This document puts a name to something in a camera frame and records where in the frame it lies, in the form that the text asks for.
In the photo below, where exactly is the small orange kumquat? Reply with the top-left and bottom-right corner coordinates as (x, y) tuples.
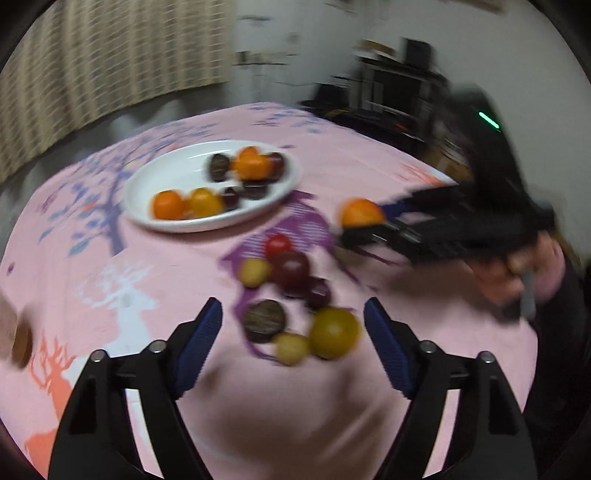
(238, 146), (259, 159)
(339, 198), (386, 229)

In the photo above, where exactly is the dark cherry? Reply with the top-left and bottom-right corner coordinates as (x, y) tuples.
(305, 277), (332, 311)
(221, 187), (240, 211)

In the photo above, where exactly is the yellow-green round fruit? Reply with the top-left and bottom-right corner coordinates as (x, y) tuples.
(308, 307), (361, 360)

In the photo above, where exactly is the red cherry tomato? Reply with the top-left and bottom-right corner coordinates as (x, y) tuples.
(264, 233), (294, 259)

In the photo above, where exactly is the large dark red plum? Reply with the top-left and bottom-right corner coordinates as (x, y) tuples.
(266, 152), (286, 182)

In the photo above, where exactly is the small tan longan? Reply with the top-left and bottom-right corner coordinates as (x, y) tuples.
(273, 333), (310, 366)

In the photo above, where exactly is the dark water chestnut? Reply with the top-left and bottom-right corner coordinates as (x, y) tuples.
(242, 299), (287, 344)
(242, 180), (269, 200)
(208, 153), (231, 182)

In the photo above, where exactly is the large mandarin orange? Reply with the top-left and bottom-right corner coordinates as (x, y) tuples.
(232, 155), (273, 181)
(151, 190), (185, 221)

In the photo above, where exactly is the dark cherry front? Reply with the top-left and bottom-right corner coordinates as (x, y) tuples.
(221, 187), (240, 211)

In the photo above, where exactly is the orange-yellow kumquat front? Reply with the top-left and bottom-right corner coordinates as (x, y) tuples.
(186, 187), (224, 219)

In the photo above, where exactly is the large mandarin orange front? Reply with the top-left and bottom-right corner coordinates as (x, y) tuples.
(151, 190), (185, 221)

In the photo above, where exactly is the person right hand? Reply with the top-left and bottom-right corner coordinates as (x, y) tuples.
(467, 232), (566, 306)

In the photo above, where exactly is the black equipment shelf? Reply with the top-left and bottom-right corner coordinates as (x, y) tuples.
(301, 38), (449, 156)

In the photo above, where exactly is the beige lidded plastic cup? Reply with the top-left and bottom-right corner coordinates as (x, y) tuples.
(0, 294), (34, 369)

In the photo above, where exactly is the pink deer print tablecloth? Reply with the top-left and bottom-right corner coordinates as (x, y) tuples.
(1, 103), (537, 479)

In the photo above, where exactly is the white oval plate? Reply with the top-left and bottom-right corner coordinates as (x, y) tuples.
(121, 140), (303, 234)

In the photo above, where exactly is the striped beige curtain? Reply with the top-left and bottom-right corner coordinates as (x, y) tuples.
(1, 1), (235, 179)

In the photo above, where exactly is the black tracking camera module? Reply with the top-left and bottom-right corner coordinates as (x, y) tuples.
(440, 86), (525, 191)

